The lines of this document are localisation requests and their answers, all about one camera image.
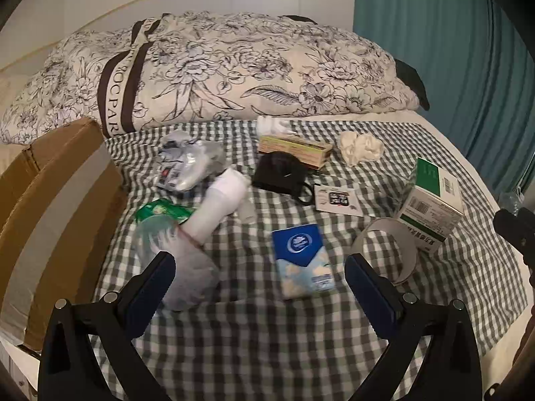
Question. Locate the clear plastic bag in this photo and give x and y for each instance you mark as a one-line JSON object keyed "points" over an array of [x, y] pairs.
{"points": [[512, 199]]}

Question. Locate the green checked cloth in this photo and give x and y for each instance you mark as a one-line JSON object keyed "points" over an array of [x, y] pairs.
{"points": [[250, 334]]}

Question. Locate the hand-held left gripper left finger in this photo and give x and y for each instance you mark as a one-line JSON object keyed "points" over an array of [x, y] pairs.
{"points": [[156, 284]]}

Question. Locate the printed white sachet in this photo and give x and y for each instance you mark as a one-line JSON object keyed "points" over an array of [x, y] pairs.
{"points": [[334, 200]]}

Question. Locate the cardboard box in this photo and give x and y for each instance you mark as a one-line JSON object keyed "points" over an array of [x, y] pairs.
{"points": [[62, 217]]}

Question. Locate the white glove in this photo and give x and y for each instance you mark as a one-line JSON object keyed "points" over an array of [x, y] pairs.
{"points": [[269, 125]]}

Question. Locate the cream cloth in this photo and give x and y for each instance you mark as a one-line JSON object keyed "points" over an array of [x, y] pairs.
{"points": [[359, 148]]}

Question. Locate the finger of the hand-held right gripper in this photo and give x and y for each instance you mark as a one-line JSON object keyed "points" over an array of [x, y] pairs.
{"points": [[514, 227]]}

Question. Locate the black device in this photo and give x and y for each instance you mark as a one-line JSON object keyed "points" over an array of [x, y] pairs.
{"points": [[276, 173]]}

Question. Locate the green and white medicine box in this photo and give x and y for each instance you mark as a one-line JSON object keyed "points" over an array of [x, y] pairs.
{"points": [[430, 209]]}

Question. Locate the teal curtain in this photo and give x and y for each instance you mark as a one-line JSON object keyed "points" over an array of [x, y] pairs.
{"points": [[439, 50]]}

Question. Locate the white bottle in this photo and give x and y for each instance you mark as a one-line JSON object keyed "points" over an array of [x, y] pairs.
{"points": [[217, 209]]}

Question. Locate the white headboard with gold trim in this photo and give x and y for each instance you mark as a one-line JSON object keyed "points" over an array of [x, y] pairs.
{"points": [[83, 16]]}

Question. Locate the blue tissue pack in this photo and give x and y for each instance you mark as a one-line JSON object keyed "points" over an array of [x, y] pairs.
{"points": [[301, 259]]}

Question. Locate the floral patterned pillow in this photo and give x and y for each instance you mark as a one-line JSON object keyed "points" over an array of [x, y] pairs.
{"points": [[250, 71]]}

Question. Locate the wooden tissue box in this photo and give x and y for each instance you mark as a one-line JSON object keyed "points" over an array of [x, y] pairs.
{"points": [[292, 150]]}

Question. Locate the silver plastic bag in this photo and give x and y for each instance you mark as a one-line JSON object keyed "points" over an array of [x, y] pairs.
{"points": [[188, 167]]}

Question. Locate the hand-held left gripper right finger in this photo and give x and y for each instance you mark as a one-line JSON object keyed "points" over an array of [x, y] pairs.
{"points": [[368, 288]]}

